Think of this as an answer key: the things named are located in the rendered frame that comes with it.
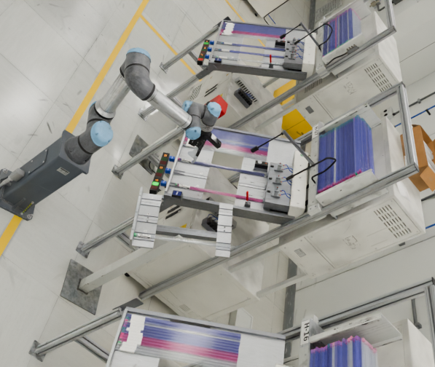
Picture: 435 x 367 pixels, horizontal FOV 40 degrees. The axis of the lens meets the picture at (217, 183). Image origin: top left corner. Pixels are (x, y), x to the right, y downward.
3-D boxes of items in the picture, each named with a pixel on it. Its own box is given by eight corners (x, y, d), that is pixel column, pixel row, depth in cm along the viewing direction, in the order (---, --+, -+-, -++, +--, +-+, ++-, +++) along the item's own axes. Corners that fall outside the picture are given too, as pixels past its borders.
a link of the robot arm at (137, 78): (135, 77, 260) (207, 135, 290) (136, 60, 267) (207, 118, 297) (116, 89, 266) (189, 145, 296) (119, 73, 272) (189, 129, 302)
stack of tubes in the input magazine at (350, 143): (317, 192, 305) (362, 170, 291) (319, 135, 343) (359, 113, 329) (330, 207, 310) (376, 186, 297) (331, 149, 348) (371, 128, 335)
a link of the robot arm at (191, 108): (185, 111, 293) (205, 117, 296) (185, 95, 299) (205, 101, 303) (180, 121, 298) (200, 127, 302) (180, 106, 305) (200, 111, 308)
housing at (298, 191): (285, 224, 321) (290, 205, 312) (290, 167, 358) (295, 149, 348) (299, 226, 321) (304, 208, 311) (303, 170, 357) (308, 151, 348)
